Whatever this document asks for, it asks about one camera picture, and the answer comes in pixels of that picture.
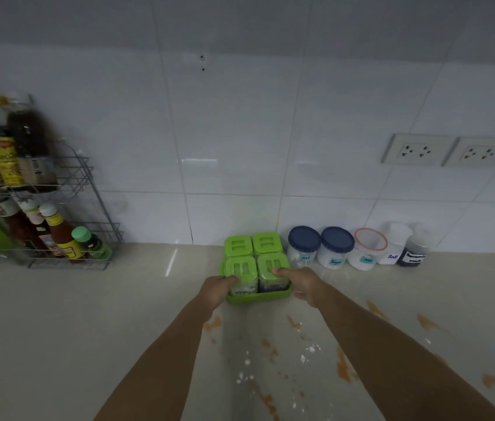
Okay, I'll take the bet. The person's left hand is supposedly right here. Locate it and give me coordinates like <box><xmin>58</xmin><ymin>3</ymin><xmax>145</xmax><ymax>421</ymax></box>
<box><xmin>198</xmin><ymin>275</ymin><xmax>239</xmax><ymax>321</ymax></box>

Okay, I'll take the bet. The person's right hand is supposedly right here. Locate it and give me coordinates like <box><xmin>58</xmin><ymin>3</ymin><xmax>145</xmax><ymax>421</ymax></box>
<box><xmin>272</xmin><ymin>267</ymin><xmax>332</xmax><ymax>308</ymax></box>

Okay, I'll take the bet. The green plastic condiment tray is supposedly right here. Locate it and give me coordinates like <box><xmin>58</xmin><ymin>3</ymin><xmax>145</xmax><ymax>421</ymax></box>
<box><xmin>220</xmin><ymin>258</ymin><xmax>294</xmax><ymax>305</ymax></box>

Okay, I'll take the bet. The person's left forearm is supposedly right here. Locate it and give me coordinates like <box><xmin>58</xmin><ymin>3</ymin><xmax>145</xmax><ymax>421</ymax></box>
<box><xmin>93</xmin><ymin>298</ymin><xmax>229</xmax><ymax>421</ymax></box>

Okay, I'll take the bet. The person's right forearm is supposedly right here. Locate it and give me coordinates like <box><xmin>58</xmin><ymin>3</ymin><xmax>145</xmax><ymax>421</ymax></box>
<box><xmin>313</xmin><ymin>280</ymin><xmax>495</xmax><ymax>421</ymax></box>

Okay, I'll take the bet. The green lid condiment jar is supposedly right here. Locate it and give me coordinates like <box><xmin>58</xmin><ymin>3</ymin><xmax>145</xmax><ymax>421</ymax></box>
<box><xmin>224</xmin><ymin>256</ymin><xmax>258</xmax><ymax>297</ymax></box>
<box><xmin>253</xmin><ymin>232</ymin><xmax>283</xmax><ymax>256</ymax></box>
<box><xmin>256</xmin><ymin>253</ymin><xmax>291</xmax><ymax>293</ymax></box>
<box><xmin>224</xmin><ymin>236</ymin><xmax>254</xmax><ymax>260</ymax></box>

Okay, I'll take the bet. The blue lid plastic jar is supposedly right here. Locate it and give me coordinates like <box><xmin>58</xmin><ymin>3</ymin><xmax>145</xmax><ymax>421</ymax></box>
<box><xmin>287</xmin><ymin>226</ymin><xmax>322</xmax><ymax>269</ymax></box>
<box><xmin>317</xmin><ymin>227</ymin><xmax>355</xmax><ymax>270</ymax></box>

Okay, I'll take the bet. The red rimmed lid jar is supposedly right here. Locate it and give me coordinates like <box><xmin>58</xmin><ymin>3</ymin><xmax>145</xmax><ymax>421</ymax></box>
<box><xmin>347</xmin><ymin>228</ymin><xmax>388</xmax><ymax>272</ymax></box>

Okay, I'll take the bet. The white cap plastic bottle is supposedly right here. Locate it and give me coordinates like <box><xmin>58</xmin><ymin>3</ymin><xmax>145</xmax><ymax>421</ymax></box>
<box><xmin>377</xmin><ymin>222</ymin><xmax>413</xmax><ymax>265</ymax></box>

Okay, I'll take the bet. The dark seasoning bottle clear cap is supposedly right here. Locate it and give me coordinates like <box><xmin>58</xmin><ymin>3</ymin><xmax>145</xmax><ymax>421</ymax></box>
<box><xmin>396</xmin><ymin>223</ymin><xmax>433</xmax><ymax>267</ymax></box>

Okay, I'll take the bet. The green cap small bottle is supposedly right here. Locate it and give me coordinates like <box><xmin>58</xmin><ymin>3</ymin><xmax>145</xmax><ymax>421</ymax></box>
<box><xmin>71</xmin><ymin>226</ymin><xmax>113</xmax><ymax>262</ymax></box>

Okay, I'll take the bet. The orange cap chili sauce bottle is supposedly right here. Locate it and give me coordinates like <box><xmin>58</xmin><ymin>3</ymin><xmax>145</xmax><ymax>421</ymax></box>
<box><xmin>39</xmin><ymin>204</ymin><xmax>87</xmax><ymax>262</ymax></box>

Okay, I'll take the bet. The white label sauce jar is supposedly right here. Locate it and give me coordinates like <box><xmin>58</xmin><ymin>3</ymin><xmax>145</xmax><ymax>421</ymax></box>
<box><xmin>0</xmin><ymin>196</ymin><xmax>22</xmax><ymax>224</ymax></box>

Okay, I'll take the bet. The tall dark sauce bottle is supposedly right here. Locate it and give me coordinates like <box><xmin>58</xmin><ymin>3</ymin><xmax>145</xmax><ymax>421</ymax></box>
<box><xmin>6</xmin><ymin>94</ymin><xmax>60</xmax><ymax>192</ymax></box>

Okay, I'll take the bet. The yellow label sauce bottle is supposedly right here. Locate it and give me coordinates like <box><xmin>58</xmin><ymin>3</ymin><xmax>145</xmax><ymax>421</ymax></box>
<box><xmin>0</xmin><ymin>126</ymin><xmax>25</xmax><ymax>190</ymax></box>

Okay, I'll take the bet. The metal wire spice rack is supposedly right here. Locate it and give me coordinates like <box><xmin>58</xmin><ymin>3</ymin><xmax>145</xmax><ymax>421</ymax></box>
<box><xmin>0</xmin><ymin>142</ymin><xmax>124</xmax><ymax>271</ymax></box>

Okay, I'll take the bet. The white wall power outlet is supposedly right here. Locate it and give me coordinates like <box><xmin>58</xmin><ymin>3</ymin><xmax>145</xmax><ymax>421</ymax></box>
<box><xmin>381</xmin><ymin>133</ymin><xmax>457</xmax><ymax>167</ymax></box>
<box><xmin>441</xmin><ymin>136</ymin><xmax>495</xmax><ymax>168</ymax></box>

